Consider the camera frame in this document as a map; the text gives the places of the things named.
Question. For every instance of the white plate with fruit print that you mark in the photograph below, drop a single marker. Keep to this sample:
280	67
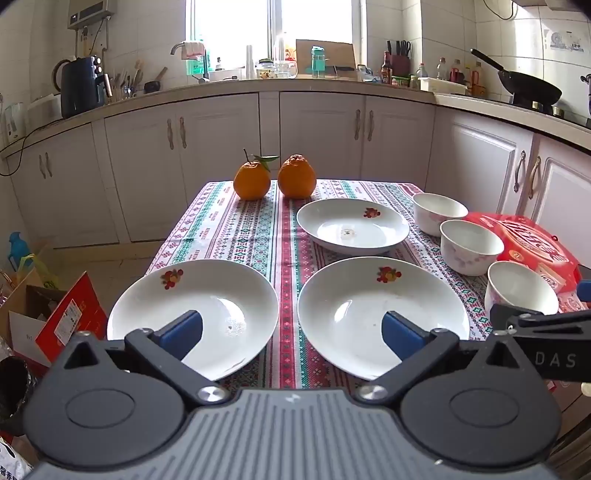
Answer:
351	286
194	286
332	217

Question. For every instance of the white plastic tray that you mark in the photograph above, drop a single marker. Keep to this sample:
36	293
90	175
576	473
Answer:
443	85

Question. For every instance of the white kitchen cabinets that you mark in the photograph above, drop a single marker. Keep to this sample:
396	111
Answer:
295	138

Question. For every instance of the green soap bottle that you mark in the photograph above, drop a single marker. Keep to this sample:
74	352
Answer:
196	67

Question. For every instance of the red gift box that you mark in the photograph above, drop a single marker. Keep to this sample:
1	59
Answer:
531	240

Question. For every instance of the small black saucepan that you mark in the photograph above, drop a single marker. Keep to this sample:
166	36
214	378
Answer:
151	86

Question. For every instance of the orange with green leaf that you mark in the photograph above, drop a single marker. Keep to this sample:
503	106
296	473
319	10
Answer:
251	182

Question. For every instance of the white kettle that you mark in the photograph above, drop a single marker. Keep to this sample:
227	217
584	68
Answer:
14	122

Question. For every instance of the printed white bag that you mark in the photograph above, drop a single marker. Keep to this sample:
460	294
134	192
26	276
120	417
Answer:
11	461

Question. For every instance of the knife block with knives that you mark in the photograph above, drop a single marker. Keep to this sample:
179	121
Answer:
399	60

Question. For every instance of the blue plastic toy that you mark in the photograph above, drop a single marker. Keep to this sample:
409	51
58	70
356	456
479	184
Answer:
18	247

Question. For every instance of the glass jar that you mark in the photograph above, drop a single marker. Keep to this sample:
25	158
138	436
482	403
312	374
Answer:
265	69

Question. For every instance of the brown cardboard box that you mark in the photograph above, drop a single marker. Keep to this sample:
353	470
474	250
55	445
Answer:
23	300

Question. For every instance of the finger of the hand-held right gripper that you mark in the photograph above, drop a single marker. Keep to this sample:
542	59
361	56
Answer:
584	290
501	318

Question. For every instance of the white water heater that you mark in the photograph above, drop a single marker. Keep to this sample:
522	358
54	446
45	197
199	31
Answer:
90	14

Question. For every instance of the kitchen countertop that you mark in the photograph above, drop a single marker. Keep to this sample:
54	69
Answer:
323	85

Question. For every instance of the patterned tablecloth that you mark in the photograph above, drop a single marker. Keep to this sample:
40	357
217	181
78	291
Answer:
258	230

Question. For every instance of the black bin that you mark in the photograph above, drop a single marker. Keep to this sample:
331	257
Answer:
14	397

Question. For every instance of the metal faucet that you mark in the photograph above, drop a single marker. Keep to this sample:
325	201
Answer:
203	64

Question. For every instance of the gas stove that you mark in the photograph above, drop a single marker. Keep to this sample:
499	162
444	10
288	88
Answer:
545	110

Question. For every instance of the utensil holder with utensils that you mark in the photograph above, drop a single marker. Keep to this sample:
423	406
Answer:
124	85

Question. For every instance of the stack of white cups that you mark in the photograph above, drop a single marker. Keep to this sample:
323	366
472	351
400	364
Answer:
250	62

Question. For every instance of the black wok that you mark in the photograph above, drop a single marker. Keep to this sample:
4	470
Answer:
531	85

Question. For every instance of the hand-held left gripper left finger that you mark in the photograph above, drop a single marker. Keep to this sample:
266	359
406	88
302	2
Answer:
182	332

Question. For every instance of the glass pitcher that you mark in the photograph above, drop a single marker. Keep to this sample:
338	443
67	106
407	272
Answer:
285	60

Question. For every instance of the red cardboard box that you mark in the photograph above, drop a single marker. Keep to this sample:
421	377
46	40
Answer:
69	318

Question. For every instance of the white bowl with pink flowers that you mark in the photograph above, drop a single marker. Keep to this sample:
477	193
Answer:
438	217
466	254
517	290

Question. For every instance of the yellow green shopping bag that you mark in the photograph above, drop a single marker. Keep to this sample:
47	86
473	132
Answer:
41	272

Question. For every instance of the white countertop appliance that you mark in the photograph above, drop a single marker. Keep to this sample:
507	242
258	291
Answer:
44	110

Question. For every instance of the clear bottle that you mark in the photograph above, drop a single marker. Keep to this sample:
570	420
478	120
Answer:
456	71
442	69

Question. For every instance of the dark sauce bottle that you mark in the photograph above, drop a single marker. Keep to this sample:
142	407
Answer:
386	69

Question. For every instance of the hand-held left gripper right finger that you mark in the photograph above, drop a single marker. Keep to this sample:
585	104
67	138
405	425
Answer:
401	334

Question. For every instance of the kitchen window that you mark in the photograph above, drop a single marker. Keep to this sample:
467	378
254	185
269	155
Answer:
231	27

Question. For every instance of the brown cardboard sheet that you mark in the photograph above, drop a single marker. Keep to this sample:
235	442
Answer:
341	53

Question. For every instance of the pink cloth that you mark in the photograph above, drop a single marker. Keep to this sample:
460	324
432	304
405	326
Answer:
193	50

